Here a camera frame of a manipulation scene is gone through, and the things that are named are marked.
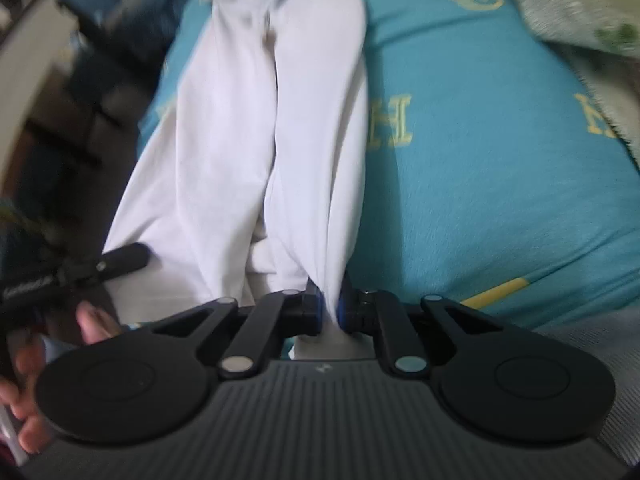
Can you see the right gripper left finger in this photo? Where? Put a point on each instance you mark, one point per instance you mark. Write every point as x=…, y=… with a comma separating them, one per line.
x=266, y=326

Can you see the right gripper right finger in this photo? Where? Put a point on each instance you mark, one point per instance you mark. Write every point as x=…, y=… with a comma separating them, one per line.
x=398, y=331

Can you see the white polo shirt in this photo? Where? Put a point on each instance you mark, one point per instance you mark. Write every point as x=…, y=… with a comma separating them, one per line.
x=252, y=181

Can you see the person's left hand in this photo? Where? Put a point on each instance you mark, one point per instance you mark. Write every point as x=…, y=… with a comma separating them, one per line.
x=95, y=325

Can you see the teal patterned bed sheet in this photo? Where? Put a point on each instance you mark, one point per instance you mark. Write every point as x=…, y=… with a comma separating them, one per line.
x=489, y=175

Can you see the pale green fleece blanket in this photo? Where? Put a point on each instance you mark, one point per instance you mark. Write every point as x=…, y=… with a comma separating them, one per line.
x=600, y=39

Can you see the black desk frame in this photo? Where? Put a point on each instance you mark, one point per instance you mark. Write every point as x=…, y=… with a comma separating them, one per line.
x=28, y=52

